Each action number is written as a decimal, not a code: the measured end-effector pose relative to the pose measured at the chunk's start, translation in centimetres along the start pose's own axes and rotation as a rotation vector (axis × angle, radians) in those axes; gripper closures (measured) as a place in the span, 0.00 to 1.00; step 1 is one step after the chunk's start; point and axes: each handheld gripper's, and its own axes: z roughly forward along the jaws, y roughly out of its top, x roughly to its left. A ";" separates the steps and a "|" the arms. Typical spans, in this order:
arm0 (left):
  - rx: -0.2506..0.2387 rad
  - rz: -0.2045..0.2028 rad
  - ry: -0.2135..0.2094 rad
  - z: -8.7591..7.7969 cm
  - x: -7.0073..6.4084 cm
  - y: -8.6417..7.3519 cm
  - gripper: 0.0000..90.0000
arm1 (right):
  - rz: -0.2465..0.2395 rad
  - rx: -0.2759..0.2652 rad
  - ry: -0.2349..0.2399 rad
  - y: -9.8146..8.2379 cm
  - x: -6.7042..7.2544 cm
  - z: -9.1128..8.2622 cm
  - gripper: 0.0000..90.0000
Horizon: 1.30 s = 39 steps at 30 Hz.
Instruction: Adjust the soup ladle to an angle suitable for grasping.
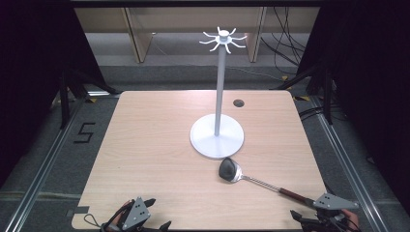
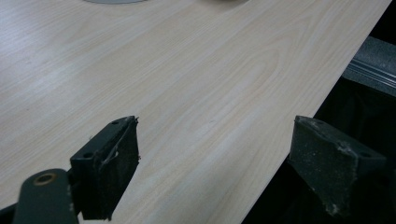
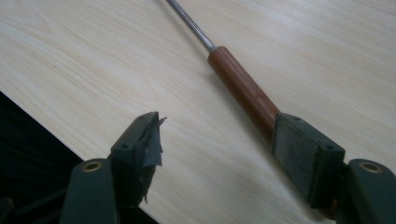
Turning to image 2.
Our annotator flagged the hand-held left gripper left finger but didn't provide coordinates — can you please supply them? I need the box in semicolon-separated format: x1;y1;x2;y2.
69;115;140;221

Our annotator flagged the grey metal rail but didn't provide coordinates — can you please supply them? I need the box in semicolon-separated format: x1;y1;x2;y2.
342;35;396;97

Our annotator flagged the grey round plate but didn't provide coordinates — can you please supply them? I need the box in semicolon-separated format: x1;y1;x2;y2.
83;0;148;5

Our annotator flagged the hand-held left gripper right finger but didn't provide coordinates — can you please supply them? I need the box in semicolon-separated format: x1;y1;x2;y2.
287;115;388;217

